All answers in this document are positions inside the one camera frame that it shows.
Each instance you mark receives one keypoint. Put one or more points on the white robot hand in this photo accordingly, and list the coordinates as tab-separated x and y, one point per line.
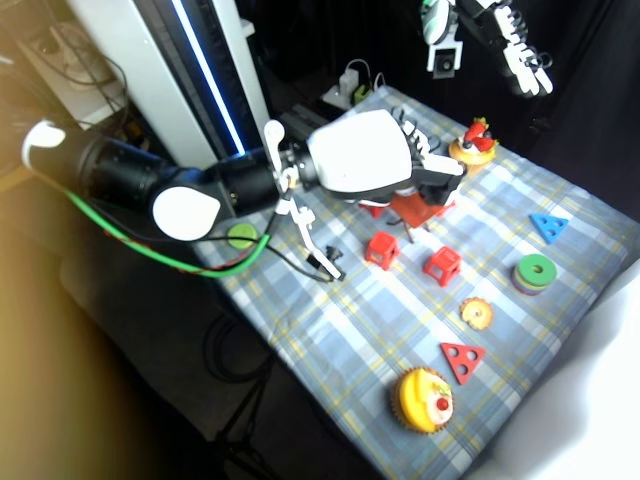
525	55
360	150

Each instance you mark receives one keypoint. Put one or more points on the small orange toy table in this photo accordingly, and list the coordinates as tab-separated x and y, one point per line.
412	212

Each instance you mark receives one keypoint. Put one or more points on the white power strip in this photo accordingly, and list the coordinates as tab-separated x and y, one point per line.
337	97

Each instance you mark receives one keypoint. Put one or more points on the white charger plug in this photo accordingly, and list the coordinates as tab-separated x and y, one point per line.
350	77

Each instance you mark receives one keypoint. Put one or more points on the strawberry toy cupcake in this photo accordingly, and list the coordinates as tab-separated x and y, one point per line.
480	145

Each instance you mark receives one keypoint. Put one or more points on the green round disc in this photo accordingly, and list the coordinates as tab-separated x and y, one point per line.
242	236

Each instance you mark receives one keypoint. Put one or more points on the blue triangle block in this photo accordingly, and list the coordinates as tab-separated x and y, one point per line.
549	227

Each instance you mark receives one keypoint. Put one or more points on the blue plaid cloth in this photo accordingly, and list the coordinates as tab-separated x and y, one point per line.
350	340

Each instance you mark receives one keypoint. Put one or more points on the small toy tart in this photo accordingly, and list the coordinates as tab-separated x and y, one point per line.
476	313

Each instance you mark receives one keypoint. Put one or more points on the stack of coloured rings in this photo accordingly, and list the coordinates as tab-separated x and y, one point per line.
535	275

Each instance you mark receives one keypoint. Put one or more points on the white pillar with blue light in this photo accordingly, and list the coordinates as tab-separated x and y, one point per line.
150	75

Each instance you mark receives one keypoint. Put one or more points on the red triangle block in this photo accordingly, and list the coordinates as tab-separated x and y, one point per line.
462	362

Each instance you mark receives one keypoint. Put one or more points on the yellow fruit toy cupcake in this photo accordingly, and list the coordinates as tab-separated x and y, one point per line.
422	402

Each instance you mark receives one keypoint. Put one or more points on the white shelf board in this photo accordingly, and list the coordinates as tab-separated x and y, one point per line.
85	107

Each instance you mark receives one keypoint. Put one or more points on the black tripod legs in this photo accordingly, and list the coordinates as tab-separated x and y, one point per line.
245	415

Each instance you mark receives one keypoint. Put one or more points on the white blurred cover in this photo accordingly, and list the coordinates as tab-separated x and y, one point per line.
600	400

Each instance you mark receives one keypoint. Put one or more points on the grey metal rail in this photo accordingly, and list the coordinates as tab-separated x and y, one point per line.
297	117

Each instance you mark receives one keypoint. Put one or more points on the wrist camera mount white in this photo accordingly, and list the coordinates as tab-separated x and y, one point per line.
300	220
444	61

